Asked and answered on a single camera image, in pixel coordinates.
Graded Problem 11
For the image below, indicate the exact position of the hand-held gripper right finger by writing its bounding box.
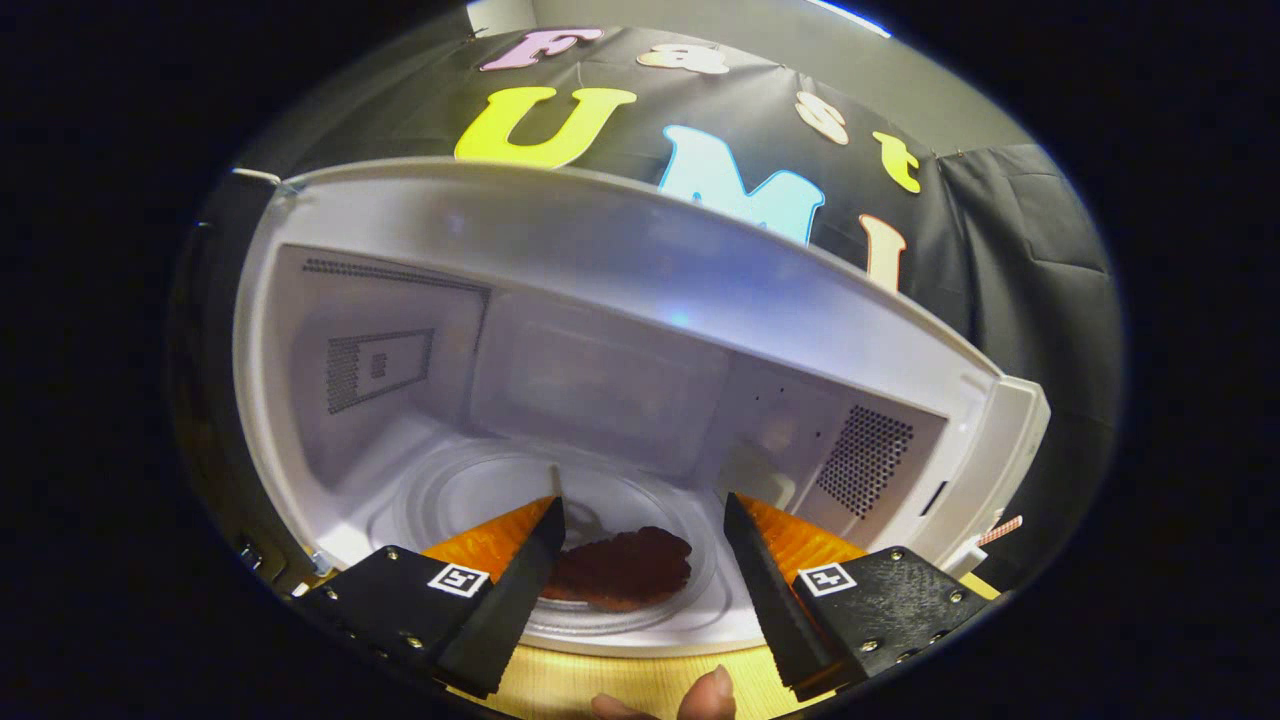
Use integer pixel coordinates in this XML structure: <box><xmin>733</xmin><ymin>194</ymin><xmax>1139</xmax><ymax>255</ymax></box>
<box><xmin>722</xmin><ymin>492</ymin><xmax>996</xmax><ymax>703</ymax></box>

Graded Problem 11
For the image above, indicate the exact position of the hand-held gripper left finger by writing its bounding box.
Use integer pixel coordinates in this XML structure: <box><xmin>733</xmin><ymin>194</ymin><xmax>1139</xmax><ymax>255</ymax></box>
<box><xmin>290</xmin><ymin>495</ymin><xmax>567</xmax><ymax>699</ymax></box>

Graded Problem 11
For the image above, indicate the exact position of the reddish-brown meat piece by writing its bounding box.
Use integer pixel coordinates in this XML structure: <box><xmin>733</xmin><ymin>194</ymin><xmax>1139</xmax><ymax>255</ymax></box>
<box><xmin>543</xmin><ymin>526</ymin><xmax>694</xmax><ymax>613</ymax></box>

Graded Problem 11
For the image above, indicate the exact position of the white toaster oven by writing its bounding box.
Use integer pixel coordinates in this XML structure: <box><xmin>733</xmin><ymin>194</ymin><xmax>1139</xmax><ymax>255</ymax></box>
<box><xmin>175</xmin><ymin>157</ymin><xmax>1051</xmax><ymax>659</ymax></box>

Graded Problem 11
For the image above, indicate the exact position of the glass turntable plate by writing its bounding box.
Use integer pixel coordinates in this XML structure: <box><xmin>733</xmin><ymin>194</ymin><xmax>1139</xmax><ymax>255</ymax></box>
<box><xmin>368</xmin><ymin>452</ymin><xmax>736</xmax><ymax>638</ymax></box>

